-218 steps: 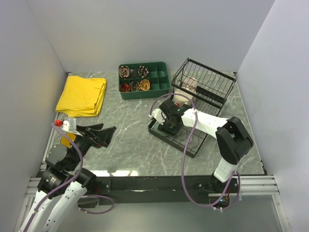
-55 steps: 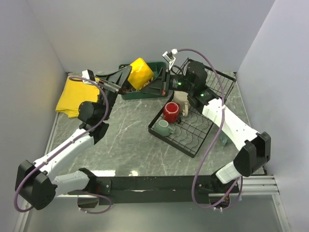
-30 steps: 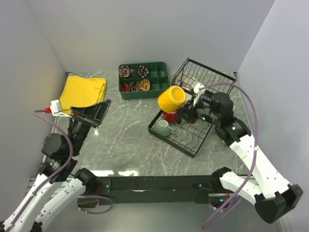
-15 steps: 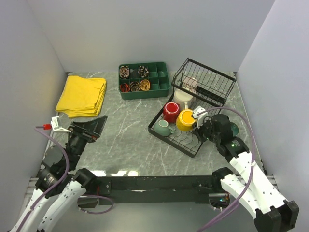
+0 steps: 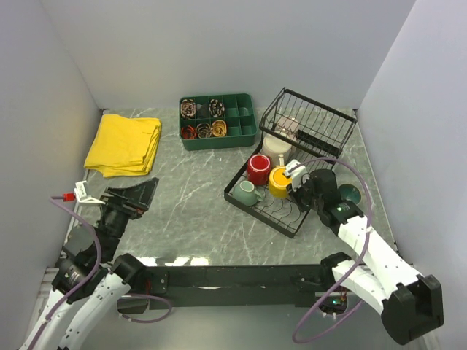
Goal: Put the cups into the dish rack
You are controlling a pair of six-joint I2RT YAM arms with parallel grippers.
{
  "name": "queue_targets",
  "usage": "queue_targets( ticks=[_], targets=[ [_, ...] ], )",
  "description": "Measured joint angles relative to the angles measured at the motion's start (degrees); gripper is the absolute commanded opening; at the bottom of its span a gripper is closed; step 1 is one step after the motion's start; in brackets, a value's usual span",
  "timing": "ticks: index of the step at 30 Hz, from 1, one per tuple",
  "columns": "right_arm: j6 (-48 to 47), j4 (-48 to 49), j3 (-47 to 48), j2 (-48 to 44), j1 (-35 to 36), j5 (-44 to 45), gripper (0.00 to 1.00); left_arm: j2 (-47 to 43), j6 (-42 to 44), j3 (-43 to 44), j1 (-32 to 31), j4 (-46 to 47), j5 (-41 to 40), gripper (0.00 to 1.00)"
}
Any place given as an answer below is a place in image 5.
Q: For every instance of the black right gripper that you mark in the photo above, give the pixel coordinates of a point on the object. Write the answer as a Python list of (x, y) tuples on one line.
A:
[(306, 182)]

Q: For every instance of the white mug green inside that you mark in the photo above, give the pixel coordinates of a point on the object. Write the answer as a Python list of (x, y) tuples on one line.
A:
[(276, 149)]

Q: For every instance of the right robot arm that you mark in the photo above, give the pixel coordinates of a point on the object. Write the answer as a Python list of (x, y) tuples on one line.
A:
[(409, 303)]

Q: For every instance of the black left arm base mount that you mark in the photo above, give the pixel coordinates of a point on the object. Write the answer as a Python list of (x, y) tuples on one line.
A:
[(153, 284)]

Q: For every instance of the red mug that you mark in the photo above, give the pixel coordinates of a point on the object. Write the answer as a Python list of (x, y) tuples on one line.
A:
[(258, 169)]

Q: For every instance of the yellow rolled tie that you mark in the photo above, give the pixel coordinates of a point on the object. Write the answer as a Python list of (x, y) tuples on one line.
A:
[(219, 128)]

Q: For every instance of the black wire dish rack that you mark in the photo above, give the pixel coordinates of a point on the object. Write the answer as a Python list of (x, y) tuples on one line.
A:
[(310, 130)]

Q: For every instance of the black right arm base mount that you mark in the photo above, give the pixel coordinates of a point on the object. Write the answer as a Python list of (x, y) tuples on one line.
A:
[(321, 278)]

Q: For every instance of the orange black rolled tie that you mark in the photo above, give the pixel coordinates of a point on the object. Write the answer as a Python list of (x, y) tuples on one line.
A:
[(188, 132)]

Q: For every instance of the yellow folded cloth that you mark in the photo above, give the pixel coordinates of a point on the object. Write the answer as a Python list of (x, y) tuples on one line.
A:
[(124, 146)]

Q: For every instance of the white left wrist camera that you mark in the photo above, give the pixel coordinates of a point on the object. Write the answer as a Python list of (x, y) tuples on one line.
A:
[(81, 195)]

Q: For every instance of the pink speckled mug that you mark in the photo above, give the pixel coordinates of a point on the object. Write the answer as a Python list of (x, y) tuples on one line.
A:
[(287, 126)]

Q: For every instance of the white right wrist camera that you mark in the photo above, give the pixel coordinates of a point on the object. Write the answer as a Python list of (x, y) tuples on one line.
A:
[(294, 171)]

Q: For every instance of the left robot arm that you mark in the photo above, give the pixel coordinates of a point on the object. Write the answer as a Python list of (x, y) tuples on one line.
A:
[(91, 279)]

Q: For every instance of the green compartment tray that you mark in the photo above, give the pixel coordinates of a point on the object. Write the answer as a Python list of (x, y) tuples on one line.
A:
[(239, 117)]

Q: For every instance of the brown black rolled tie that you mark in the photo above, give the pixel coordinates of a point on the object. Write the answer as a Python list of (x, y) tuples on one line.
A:
[(204, 130)]

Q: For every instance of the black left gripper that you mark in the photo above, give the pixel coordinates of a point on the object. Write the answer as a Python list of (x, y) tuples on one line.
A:
[(137, 197)]

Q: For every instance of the black table front rail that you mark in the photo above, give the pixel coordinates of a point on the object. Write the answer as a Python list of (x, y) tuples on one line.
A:
[(242, 285)]

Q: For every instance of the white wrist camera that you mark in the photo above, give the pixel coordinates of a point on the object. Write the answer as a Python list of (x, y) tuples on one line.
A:
[(81, 195), (294, 171)]

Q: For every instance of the teal cup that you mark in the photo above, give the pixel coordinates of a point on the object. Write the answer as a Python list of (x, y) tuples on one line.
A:
[(246, 193)]

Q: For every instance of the yellow mug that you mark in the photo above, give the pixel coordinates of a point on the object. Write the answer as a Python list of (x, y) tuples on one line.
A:
[(278, 182)]

